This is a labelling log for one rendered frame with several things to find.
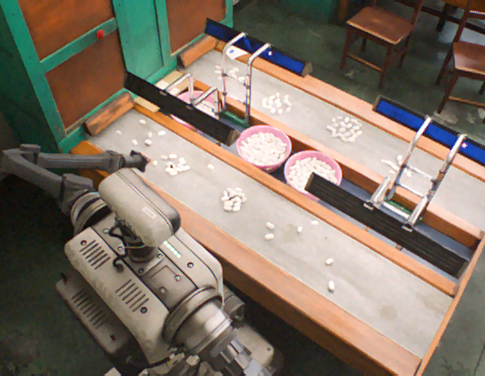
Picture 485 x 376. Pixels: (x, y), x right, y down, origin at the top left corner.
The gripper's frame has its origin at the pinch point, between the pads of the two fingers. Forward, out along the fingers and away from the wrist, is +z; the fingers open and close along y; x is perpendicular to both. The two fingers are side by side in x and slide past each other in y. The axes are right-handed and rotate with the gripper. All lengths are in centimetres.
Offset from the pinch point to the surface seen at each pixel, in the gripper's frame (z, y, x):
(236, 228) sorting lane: 4, -51, 6
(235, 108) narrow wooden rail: 48, -5, -31
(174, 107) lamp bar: -6.4, -6.7, -28.7
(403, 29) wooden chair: 208, -28, -123
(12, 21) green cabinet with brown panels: -58, 41, -40
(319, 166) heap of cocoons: 45, -60, -27
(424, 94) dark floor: 236, -62, -87
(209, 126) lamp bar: -6.3, -25.8, -29.1
